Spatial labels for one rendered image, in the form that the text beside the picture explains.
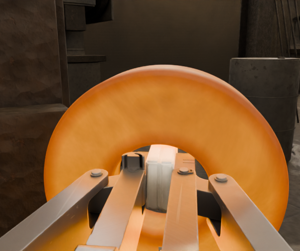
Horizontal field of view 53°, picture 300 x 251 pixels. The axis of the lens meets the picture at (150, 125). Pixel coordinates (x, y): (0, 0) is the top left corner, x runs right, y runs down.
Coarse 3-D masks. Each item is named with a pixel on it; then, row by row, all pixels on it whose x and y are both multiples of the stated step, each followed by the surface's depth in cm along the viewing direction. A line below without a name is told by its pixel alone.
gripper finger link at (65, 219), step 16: (96, 176) 15; (64, 192) 14; (80, 192) 14; (96, 192) 14; (48, 208) 12; (64, 208) 12; (80, 208) 13; (32, 224) 11; (48, 224) 11; (64, 224) 12; (80, 224) 13; (0, 240) 10; (16, 240) 10; (32, 240) 10; (48, 240) 11; (64, 240) 12; (80, 240) 13
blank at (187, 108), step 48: (96, 96) 17; (144, 96) 17; (192, 96) 17; (240, 96) 17; (48, 144) 19; (96, 144) 18; (144, 144) 18; (192, 144) 18; (240, 144) 17; (48, 192) 20; (288, 192) 18; (144, 240) 20
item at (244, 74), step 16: (240, 64) 248; (256, 64) 238; (272, 64) 234; (288, 64) 235; (240, 80) 250; (256, 80) 240; (272, 80) 237; (288, 80) 238; (256, 96) 243; (272, 96) 240; (288, 96) 242; (272, 112) 243; (288, 112) 246; (272, 128) 246; (288, 128) 250; (288, 144) 255; (288, 160) 261
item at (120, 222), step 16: (128, 160) 16; (144, 160) 15; (128, 176) 15; (144, 176) 15; (112, 192) 13; (128, 192) 13; (112, 208) 12; (128, 208) 12; (144, 208) 16; (96, 224) 11; (112, 224) 11; (128, 224) 11; (96, 240) 10; (112, 240) 10; (128, 240) 11
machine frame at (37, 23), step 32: (0, 0) 39; (32, 0) 41; (0, 32) 40; (32, 32) 42; (64, 32) 52; (0, 64) 41; (32, 64) 43; (64, 64) 53; (0, 96) 42; (32, 96) 44; (64, 96) 54; (0, 128) 37; (32, 128) 39; (0, 160) 38; (32, 160) 40; (0, 192) 39; (32, 192) 41; (0, 224) 40
